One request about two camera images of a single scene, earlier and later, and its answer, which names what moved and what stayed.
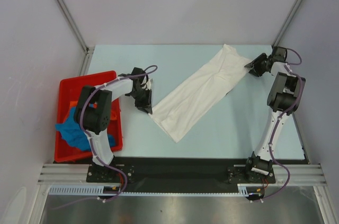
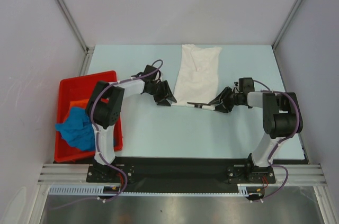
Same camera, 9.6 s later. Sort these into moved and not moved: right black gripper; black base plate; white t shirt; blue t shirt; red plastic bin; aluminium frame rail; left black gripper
Moved: white t shirt; right black gripper; left black gripper
Not moved: black base plate; aluminium frame rail; red plastic bin; blue t shirt
